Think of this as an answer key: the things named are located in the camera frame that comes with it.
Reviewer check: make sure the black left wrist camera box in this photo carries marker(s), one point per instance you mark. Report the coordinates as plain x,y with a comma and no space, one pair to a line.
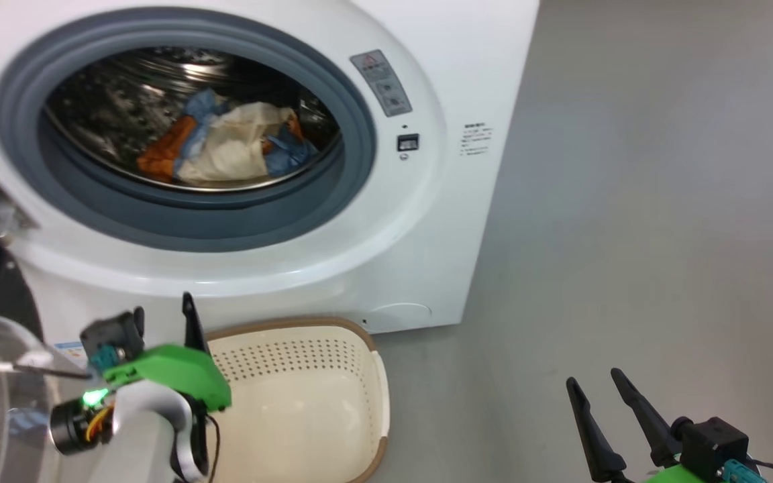
111,335

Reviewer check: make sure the grey warning sticker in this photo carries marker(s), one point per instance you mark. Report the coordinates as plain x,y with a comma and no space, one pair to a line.
381,84

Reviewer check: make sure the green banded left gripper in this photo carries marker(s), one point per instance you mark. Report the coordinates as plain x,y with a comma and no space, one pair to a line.
178,369

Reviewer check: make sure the cream perforated laundry basket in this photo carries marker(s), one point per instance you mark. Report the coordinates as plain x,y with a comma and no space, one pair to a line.
292,402

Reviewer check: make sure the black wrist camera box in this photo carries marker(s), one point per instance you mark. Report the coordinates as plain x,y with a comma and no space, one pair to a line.
111,335
712,446

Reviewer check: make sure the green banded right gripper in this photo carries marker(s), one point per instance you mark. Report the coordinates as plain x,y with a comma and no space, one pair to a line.
682,475

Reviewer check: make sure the blue energy label sticker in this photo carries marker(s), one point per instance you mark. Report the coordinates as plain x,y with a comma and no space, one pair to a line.
72,354

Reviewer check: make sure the cream and blue printed garment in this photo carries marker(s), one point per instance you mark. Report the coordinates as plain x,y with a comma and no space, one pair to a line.
232,147

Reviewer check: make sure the blue cartoon print garment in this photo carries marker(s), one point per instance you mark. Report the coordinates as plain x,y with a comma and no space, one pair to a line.
165,154

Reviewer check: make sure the white front-load washing machine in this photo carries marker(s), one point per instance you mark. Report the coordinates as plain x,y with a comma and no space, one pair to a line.
427,235

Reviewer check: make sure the round white filter cover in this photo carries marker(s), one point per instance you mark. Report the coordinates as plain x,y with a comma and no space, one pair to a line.
400,315

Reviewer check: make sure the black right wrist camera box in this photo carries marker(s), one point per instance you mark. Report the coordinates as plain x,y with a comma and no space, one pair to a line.
712,446

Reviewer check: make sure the steel perforated washer drum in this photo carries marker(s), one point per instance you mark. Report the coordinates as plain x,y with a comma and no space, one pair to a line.
105,107

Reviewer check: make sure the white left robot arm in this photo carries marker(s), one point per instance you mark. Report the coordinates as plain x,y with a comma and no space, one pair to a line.
138,436

